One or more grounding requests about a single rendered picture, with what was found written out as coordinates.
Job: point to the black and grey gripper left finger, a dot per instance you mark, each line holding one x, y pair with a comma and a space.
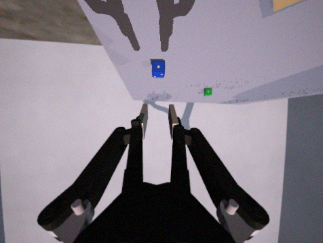
73, 210

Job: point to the blue die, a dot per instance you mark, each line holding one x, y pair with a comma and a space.
158, 68

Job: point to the tan flat mat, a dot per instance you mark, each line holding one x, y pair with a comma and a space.
279, 4

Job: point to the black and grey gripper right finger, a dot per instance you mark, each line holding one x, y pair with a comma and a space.
237, 211

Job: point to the green die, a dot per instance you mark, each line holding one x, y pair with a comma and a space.
208, 92

